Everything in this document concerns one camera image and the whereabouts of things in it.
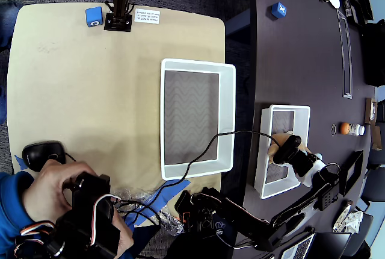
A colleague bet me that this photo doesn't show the large white plastic bin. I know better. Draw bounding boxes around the large white plastic bin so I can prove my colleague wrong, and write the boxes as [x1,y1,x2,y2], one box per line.
[160,57,236,181]

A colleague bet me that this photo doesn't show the crumpled white paper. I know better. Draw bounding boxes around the crumpled white paper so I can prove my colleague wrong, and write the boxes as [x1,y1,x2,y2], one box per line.
[342,210,365,234]

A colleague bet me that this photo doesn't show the person's left hand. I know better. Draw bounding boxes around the person's left hand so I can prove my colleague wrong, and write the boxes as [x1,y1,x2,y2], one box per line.
[23,158,100,223]

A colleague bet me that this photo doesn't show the black leader arm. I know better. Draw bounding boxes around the black leader arm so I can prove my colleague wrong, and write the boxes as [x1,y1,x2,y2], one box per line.
[14,173,121,259]

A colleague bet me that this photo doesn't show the grey table leg panel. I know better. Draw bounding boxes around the grey table leg panel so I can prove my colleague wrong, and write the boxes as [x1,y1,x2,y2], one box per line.
[225,8,252,39]

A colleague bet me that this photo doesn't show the foil plate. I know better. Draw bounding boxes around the foil plate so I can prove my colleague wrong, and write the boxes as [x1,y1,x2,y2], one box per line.
[332,200,353,232]

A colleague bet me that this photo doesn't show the tan plush toy blue feet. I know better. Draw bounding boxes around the tan plush toy blue feet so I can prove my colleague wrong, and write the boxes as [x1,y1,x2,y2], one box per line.
[267,131,325,166]

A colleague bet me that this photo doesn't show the white printed paper label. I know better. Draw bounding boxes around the white printed paper label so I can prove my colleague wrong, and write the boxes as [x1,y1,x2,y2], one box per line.
[134,8,161,25]

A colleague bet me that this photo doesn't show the black camera stand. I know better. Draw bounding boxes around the black camera stand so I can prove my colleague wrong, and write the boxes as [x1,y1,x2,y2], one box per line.
[103,0,142,33]

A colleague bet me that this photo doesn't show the blue cube with X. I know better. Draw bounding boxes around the blue cube with X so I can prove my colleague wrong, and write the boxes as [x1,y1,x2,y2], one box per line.
[270,2,288,20]

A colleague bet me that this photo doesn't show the blue sleeved left forearm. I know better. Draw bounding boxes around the blue sleeved left forearm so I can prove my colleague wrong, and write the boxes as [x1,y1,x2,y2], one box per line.
[0,170,40,259]

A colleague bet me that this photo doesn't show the black webcam cable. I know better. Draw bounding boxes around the black webcam cable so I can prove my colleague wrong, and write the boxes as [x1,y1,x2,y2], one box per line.
[115,130,282,226]

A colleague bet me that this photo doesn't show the blue denim trouser leg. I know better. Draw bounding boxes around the blue denim trouser leg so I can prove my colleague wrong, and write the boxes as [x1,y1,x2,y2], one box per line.
[0,86,7,126]
[0,1,19,51]

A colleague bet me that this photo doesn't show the black box with label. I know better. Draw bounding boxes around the black box with label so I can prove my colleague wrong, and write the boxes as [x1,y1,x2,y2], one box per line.
[341,0,362,25]

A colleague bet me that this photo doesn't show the small blue tape piece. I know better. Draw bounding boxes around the small blue tape piece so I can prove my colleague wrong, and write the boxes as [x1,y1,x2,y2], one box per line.
[14,154,29,172]

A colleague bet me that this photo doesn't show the small white plastic bin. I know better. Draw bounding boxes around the small white plastic bin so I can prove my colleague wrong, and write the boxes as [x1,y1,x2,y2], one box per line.
[253,104,311,200]

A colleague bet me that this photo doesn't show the black computer mouse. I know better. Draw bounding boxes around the black computer mouse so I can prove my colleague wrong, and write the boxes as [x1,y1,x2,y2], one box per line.
[22,140,67,172]

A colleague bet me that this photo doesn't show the flat brown cardboard piece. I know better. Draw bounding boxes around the flat brown cardboard piece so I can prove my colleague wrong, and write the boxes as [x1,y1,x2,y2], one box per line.
[369,125,383,151]

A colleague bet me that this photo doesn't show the small brown cardboard box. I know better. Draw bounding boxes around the small brown cardboard box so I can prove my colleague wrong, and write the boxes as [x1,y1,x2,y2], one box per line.
[364,98,378,126]

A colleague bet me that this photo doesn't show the black webcam with mount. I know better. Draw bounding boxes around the black webcam with mount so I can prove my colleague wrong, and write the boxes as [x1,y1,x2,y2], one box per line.
[272,134,303,165]

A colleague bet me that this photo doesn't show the black shallow tray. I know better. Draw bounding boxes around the black shallow tray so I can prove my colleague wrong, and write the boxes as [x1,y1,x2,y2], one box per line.
[339,149,365,198]

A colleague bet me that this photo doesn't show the person's right hand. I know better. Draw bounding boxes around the person's right hand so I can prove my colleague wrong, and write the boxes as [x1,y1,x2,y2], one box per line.
[112,212,135,257]

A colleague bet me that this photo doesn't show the blue cube with O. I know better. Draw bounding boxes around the blue cube with O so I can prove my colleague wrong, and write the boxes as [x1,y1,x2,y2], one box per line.
[85,6,104,28]

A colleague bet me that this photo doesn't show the dark laptop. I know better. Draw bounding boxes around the dark laptop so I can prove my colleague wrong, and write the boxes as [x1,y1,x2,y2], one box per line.
[281,231,353,259]

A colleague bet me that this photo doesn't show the wide blue tape strip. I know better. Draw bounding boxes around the wide blue tape strip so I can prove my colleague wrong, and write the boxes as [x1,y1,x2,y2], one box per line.
[132,178,192,228]

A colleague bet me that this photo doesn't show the white pill bottle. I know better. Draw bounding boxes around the white pill bottle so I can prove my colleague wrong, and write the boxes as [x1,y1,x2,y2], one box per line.
[348,123,366,136]

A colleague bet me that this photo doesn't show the black oblong case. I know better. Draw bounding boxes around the black oblong case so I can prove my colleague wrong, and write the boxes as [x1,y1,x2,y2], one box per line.
[356,0,375,22]

